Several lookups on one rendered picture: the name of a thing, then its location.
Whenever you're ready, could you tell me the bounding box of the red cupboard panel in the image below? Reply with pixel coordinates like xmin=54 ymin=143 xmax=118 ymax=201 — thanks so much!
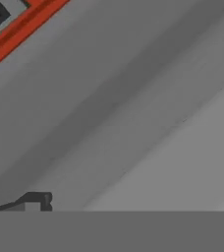
xmin=0 ymin=0 xmax=71 ymax=75

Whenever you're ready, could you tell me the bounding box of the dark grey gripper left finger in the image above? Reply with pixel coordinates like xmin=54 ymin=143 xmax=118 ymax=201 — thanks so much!
xmin=0 ymin=191 xmax=54 ymax=213

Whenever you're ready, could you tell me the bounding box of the grey fridge door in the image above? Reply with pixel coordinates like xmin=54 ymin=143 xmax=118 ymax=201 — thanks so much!
xmin=0 ymin=0 xmax=224 ymax=213

